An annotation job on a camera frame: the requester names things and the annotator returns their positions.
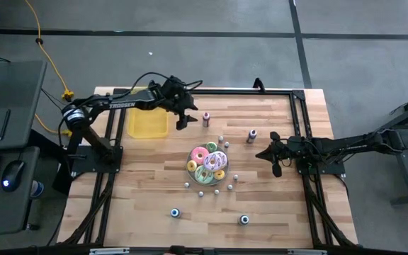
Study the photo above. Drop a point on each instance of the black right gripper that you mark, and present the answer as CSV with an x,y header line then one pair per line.
x,y
287,150

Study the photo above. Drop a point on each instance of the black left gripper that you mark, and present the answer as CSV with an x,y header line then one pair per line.
x,y
175,92

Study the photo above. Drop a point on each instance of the pink-tipped food colouring bottle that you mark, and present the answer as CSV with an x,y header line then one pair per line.
x,y
205,119

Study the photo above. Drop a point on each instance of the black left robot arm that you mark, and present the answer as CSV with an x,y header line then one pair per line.
x,y
126,103

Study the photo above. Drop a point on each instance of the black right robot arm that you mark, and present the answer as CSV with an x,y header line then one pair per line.
x,y
349,145

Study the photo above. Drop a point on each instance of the yellow translucent plastic bin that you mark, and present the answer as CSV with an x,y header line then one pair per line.
x,y
147,124

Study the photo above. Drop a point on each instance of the small green donut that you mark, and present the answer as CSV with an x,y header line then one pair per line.
x,y
214,149

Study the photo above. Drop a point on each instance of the pink frosted donut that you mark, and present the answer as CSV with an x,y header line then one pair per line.
x,y
195,157

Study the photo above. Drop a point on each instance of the lilac donut with brown stripes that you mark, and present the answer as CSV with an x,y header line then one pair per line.
x,y
221,159

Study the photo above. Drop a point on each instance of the small yellow donut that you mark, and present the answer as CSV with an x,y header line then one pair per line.
x,y
189,167
216,176

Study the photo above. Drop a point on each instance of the grey round plate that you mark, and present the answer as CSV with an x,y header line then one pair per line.
x,y
191,175

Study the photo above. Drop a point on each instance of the large green frosted donut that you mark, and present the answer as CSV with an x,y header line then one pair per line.
x,y
207,178

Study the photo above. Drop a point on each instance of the black table clamp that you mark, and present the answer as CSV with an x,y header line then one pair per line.
x,y
259,85

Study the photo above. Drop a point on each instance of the black support panel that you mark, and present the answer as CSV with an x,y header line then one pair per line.
x,y
62,178

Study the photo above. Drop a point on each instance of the blue and white can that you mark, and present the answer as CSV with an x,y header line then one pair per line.
x,y
37,188

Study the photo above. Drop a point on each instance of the dark grey desk top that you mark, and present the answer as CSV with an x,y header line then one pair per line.
x,y
12,92

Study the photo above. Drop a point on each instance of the black pen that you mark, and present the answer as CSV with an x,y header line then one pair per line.
x,y
5,124

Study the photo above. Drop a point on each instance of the black computer mouse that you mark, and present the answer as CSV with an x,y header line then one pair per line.
x,y
12,175

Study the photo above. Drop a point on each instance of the dark grey desk shelf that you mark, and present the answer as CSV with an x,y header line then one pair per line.
x,y
5,219

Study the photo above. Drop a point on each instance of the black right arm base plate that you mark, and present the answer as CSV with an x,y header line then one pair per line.
x,y
326,169

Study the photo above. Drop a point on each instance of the silver metal bracket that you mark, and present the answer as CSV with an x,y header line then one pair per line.
x,y
306,252
109,251

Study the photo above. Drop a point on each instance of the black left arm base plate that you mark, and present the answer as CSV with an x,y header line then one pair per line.
x,y
94,165

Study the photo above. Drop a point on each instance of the dark grey stand frame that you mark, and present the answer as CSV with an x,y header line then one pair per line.
x,y
406,173

